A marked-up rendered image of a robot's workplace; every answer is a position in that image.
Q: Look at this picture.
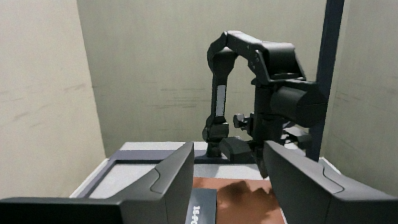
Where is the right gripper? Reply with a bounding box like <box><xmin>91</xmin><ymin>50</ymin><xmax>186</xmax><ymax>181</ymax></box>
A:
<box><xmin>220</xmin><ymin>110</ymin><xmax>313</xmax><ymax>179</ymax></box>

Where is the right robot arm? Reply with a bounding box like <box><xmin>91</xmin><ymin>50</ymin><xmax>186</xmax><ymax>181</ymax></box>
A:
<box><xmin>202</xmin><ymin>31</ymin><xmax>328</xmax><ymax>157</ymax></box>

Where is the grey network switch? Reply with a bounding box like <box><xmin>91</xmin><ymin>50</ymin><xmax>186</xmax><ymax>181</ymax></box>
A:
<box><xmin>185</xmin><ymin>188</ymin><xmax>217</xmax><ymax>224</ymax></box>

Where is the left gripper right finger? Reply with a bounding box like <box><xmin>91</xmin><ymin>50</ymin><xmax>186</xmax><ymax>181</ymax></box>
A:
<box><xmin>263</xmin><ymin>141</ymin><xmax>398</xmax><ymax>224</ymax></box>

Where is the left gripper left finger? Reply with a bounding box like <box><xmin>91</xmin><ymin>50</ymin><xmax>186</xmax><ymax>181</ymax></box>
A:
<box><xmin>0</xmin><ymin>142</ymin><xmax>195</xmax><ymax>224</ymax></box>

